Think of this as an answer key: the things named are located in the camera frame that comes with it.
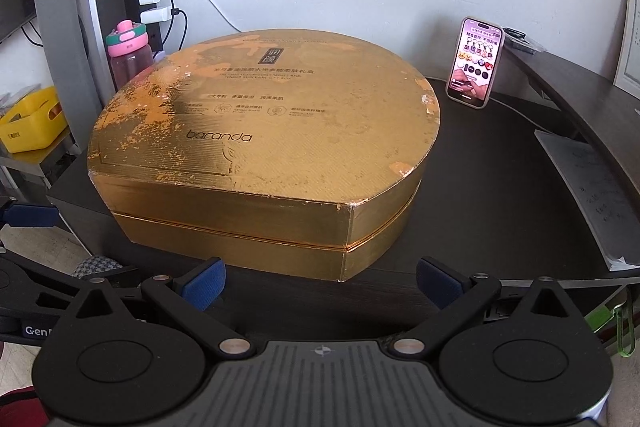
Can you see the smartphone with lit screen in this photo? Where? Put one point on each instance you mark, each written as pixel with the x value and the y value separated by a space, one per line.
pixel 474 62

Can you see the person's red clothing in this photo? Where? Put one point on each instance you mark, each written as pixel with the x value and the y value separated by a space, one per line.
pixel 17 407

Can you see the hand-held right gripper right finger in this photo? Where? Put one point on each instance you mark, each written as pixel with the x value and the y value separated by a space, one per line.
pixel 440 284

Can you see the yellow plastic basket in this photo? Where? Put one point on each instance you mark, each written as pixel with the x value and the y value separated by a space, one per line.
pixel 35 127

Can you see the grey metal rack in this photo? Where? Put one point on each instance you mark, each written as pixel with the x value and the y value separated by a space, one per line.
pixel 25 162

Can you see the pink water bottle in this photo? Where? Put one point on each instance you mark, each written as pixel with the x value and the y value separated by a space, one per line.
pixel 127 67

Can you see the gold gift box lid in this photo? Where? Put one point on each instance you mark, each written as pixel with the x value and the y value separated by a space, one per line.
pixel 280 107

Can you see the grey patterned cloth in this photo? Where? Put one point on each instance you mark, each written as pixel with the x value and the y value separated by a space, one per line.
pixel 97 266

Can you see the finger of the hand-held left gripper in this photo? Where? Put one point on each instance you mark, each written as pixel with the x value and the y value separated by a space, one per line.
pixel 30 215

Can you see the grey monitor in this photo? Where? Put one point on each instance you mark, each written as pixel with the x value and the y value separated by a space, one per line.
pixel 65 32

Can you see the dark raised desk shelf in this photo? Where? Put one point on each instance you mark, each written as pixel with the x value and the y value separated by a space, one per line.
pixel 575 87

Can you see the clear plastic case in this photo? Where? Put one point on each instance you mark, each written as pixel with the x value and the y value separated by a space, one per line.
pixel 519 41

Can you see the gold gift box base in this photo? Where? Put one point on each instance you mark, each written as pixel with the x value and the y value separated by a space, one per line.
pixel 250 252

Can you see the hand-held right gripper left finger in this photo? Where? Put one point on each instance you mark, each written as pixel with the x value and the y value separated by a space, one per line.
pixel 205 284

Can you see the framed certificate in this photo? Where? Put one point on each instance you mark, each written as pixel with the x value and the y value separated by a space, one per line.
pixel 631 37

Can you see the white paper sheet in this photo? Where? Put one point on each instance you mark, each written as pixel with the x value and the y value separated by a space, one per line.
pixel 585 187

